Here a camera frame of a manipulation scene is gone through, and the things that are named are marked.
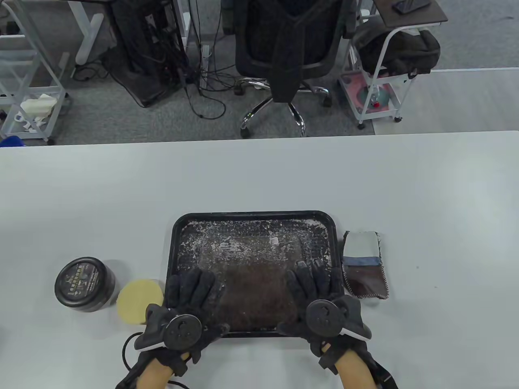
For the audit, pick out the black phone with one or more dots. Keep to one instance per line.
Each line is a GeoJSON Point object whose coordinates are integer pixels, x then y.
{"type": "Point", "coordinates": [409, 6]}

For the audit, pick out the black round jar lid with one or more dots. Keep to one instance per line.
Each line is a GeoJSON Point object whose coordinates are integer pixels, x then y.
{"type": "Point", "coordinates": [81, 279]}

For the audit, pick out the person's left hand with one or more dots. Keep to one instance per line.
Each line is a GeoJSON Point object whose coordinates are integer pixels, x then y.
{"type": "Point", "coordinates": [211, 291]}

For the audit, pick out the black plastic tray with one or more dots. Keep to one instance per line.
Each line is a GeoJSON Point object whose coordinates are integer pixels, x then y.
{"type": "Point", "coordinates": [190, 243]}

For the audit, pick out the black office chair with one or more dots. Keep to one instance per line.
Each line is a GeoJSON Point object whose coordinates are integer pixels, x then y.
{"type": "Point", "coordinates": [284, 40]}

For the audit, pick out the person's right hand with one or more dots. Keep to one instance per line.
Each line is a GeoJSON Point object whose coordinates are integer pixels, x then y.
{"type": "Point", "coordinates": [312, 283]}

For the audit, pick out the black computer tower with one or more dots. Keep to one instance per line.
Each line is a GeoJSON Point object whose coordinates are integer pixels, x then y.
{"type": "Point", "coordinates": [138, 40]}

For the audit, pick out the black backpack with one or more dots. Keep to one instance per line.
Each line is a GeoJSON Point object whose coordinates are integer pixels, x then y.
{"type": "Point", "coordinates": [409, 48]}

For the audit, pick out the person's right forearm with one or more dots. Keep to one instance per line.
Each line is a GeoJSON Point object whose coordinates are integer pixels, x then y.
{"type": "Point", "coordinates": [354, 372]}

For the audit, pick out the white blue brown cloth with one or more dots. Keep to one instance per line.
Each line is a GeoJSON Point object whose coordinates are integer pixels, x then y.
{"type": "Point", "coordinates": [363, 279]}

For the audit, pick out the white desk leg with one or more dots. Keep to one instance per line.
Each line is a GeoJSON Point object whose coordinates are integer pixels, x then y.
{"type": "Point", "coordinates": [185, 24]}
{"type": "Point", "coordinates": [87, 36]}

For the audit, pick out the white foam block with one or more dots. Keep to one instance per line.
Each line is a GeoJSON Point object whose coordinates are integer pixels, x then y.
{"type": "Point", "coordinates": [38, 104]}

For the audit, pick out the person's left forearm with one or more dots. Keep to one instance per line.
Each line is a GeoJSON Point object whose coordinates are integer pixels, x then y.
{"type": "Point", "coordinates": [156, 375]}

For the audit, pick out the blue object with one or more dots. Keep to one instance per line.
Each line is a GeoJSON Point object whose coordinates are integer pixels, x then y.
{"type": "Point", "coordinates": [10, 142]}

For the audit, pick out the brown leather bag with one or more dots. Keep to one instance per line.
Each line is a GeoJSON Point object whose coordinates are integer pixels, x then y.
{"type": "Point", "coordinates": [251, 283]}

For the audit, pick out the black hand controller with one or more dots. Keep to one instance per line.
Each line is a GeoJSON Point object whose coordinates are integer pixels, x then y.
{"type": "Point", "coordinates": [324, 318]}
{"type": "Point", "coordinates": [182, 330]}

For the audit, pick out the white power strip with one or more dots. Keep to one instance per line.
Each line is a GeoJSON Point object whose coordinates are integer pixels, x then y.
{"type": "Point", "coordinates": [206, 54]}

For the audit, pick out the white cart with brown top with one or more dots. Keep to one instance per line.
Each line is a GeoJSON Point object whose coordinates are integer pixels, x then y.
{"type": "Point", "coordinates": [409, 18]}

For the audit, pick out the clear bottle with red cap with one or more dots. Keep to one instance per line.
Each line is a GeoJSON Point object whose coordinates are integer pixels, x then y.
{"type": "Point", "coordinates": [377, 99]}

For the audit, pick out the pink round plate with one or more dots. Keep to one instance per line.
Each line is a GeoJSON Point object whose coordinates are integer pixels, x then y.
{"type": "Point", "coordinates": [350, 87]}

